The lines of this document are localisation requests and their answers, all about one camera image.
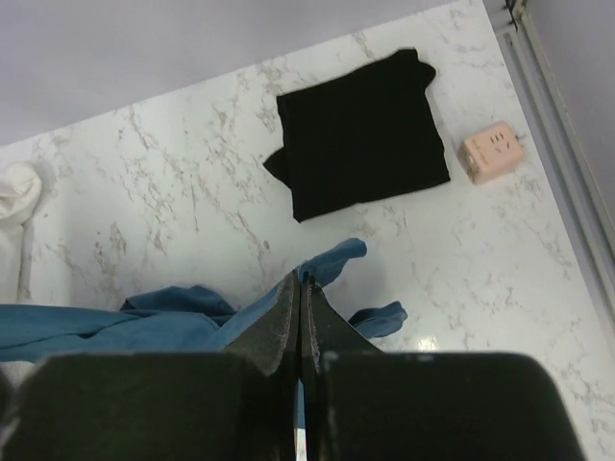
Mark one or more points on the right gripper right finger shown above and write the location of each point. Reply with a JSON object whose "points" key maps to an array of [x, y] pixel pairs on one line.
{"points": [[365, 404]]}

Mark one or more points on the small pink cube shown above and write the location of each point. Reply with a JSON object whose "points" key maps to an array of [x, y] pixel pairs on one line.
{"points": [[490, 153]]}

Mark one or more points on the folded black t shirt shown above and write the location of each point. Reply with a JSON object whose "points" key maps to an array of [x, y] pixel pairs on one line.
{"points": [[363, 137]]}

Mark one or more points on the blue t shirt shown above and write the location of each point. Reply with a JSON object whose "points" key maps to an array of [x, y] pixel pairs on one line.
{"points": [[173, 319]]}

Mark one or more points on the white t shirt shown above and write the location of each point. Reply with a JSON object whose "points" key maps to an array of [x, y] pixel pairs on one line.
{"points": [[20, 191]]}

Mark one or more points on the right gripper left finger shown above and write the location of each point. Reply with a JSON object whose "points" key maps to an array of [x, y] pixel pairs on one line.
{"points": [[235, 404]]}

